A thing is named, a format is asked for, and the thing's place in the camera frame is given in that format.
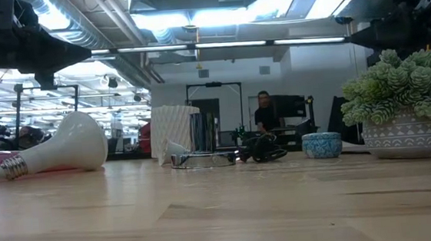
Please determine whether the white flood light bulb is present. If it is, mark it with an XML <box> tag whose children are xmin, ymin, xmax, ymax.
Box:
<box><xmin>0</xmin><ymin>108</ymin><xmax>111</xmax><ymax>182</ymax></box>

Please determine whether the small round white light bulb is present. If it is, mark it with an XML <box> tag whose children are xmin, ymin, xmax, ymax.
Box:
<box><xmin>157</xmin><ymin>137</ymin><xmax>193</xmax><ymax>167</ymax></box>

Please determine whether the black power cord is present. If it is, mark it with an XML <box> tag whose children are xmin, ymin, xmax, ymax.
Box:
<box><xmin>235</xmin><ymin>131</ymin><xmax>290</xmax><ymax>166</ymax></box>

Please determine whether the chrome lamp socket base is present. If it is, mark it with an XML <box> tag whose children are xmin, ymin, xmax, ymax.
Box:
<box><xmin>167</xmin><ymin>109</ymin><xmax>242</xmax><ymax>172</ymax></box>

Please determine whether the green succulent in patterned pot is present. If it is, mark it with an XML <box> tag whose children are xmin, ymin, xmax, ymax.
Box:
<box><xmin>335</xmin><ymin>45</ymin><xmax>431</xmax><ymax>164</ymax></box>

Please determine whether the black background cabinet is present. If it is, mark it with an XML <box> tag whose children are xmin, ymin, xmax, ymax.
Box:
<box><xmin>270</xmin><ymin>91</ymin><xmax>312</xmax><ymax>138</ymax></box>

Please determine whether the blue patterned bowl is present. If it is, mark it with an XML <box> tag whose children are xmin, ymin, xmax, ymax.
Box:
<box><xmin>300</xmin><ymin>130</ymin><xmax>344</xmax><ymax>161</ymax></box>

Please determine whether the person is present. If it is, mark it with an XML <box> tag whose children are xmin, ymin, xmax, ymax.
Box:
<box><xmin>251</xmin><ymin>88</ymin><xmax>283</xmax><ymax>134</ymax></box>

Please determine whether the white textured mug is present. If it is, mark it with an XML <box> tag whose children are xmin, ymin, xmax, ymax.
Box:
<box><xmin>148</xmin><ymin>102</ymin><xmax>204</xmax><ymax>160</ymax></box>

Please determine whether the long ceiling light bar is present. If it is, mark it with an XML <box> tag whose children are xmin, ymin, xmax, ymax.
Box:
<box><xmin>90</xmin><ymin>28</ymin><xmax>351</xmax><ymax>64</ymax></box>

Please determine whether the black background gantry frame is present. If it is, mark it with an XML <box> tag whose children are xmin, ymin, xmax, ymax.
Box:
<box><xmin>12</xmin><ymin>79</ymin><xmax>84</xmax><ymax>152</ymax></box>
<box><xmin>184</xmin><ymin>79</ymin><xmax>247</xmax><ymax>139</ymax></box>

